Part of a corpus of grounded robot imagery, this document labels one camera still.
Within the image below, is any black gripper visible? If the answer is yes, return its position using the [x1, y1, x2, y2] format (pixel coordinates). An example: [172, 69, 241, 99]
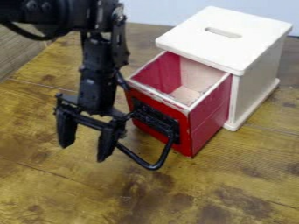
[54, 40, 129, 162]

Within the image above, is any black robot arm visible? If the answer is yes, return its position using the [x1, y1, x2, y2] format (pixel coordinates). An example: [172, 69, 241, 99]
[0, 0, 129, 162]

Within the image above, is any red wooden drawer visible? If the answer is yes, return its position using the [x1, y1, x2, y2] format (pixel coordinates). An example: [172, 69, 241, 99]
[125, 52, 232, 158]

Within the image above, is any white wooden box cabinet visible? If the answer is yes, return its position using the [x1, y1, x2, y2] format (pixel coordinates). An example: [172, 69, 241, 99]
[154, 6, 292, 131]

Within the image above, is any black metal drawer handle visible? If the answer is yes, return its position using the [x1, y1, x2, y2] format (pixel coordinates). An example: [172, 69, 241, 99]
[114, 97, 181, 172]

